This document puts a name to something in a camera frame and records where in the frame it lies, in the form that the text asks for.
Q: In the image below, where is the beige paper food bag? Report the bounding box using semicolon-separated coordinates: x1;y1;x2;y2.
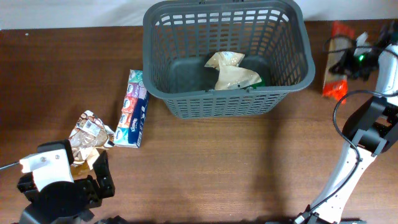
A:
204;51;262;91

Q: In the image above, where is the brown cookie snack bag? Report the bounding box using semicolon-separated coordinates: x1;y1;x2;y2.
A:
68;110;115;177

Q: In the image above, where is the grey plastic shopping basket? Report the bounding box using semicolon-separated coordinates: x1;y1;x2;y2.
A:
143;0;315;119

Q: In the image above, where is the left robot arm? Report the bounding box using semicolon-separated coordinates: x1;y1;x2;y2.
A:
17;139;115;223

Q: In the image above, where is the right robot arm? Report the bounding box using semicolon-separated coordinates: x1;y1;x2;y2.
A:
292;21;397;223

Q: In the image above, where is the red spaghetti pasta packet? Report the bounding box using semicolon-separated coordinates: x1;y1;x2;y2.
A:
322;21;354;101

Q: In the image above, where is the multicolour tissue multipack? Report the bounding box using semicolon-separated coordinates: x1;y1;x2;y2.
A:
114;70;149;148

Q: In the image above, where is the green lid spice jar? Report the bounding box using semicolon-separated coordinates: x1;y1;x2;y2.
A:
247;79;266;89

